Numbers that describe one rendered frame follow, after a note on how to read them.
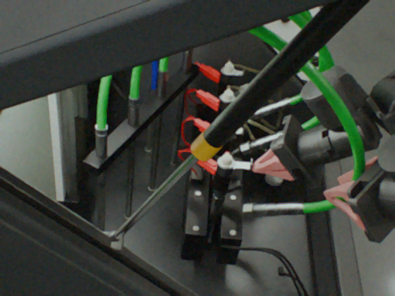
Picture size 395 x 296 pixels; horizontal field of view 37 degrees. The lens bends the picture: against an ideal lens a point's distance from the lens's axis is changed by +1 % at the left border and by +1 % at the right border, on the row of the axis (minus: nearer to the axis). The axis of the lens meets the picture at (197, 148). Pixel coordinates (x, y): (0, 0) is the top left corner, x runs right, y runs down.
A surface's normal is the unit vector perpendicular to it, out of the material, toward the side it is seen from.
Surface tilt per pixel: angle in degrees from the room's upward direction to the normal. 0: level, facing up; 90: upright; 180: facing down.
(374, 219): 49
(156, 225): 0
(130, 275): 43
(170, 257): 0
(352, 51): 0
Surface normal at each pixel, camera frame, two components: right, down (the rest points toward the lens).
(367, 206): 0.50, 0.03
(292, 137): 0.74, -0.28
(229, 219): 0.11, -0.69
